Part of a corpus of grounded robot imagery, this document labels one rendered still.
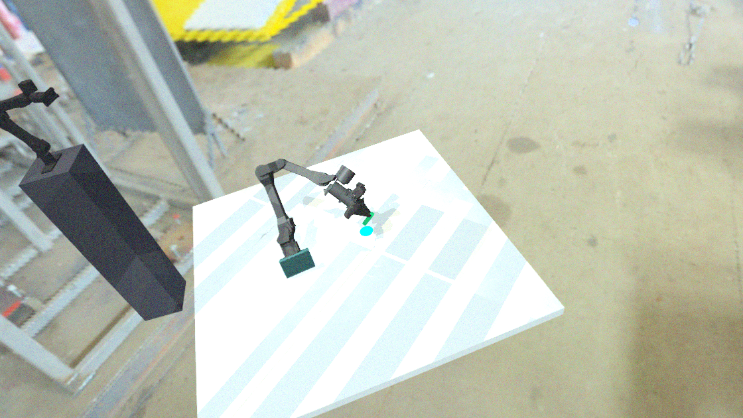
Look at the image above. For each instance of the green rectangular post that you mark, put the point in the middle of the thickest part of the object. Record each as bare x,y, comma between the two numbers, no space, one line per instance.
368,219

